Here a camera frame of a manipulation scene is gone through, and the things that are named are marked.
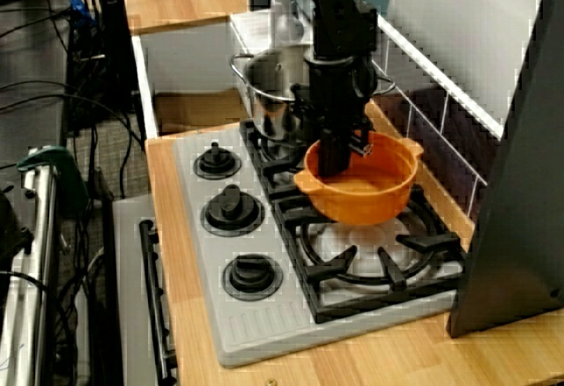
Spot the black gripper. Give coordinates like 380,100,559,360
290,55,378,178

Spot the orange plastic pot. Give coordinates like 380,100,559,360
293,130,425,227

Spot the stainless steel pot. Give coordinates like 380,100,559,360
229,46,396,145

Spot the dark tile backsplash panel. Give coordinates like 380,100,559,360
369,2,506,228

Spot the black burner grate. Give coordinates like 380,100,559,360
271,191,468,324
239,115,393,200

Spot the black stove knob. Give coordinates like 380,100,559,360
201,183,266,237
193,141,242,181
222,253,286,302

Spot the grey toy faucet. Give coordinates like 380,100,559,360
271,0,315,48

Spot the brown cardboard sheet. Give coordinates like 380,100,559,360
153,90,248,136

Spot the dark grey side panel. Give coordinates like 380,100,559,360
447,0,564,338

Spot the white sink basin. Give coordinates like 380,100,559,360
130,9,327,140

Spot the grey stove top panel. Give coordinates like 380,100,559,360
173,128,468,368

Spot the wooden countertop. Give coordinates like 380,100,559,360
145,94,564,386

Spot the white oven door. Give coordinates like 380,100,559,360
112,196,177,386

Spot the black computer tower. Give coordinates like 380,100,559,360
96,0,137,114

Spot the green clamp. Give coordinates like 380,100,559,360
16,145,89,215

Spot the blue plastic piece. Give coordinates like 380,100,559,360
70,0,96,28

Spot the black bulky object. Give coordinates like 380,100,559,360
0,187,34,272

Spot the black oven door handle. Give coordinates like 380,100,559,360
139,219,177,382

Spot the black cable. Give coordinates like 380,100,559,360
0,270,74,386
0,79,146,197

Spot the aluminium frame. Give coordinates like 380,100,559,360
0,147,58,386

